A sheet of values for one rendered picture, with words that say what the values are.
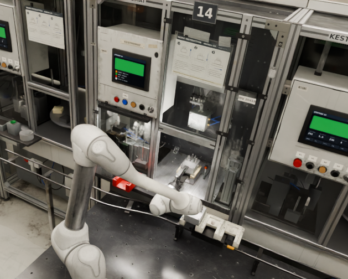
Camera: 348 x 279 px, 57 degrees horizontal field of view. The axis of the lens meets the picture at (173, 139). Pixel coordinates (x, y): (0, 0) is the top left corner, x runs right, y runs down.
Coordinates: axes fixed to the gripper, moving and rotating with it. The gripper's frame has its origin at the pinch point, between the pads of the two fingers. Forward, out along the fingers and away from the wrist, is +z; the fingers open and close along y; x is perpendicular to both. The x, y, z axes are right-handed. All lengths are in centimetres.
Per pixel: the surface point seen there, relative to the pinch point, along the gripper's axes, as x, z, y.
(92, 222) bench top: 43, -40, -33
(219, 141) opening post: -19.2, -6.4, 34.5
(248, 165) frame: -38.1, -6.2, 25.9
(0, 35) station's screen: 141, -11, 61
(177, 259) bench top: -18, -38, -32
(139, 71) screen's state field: 34, -10, 63
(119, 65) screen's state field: 47, -10, 64
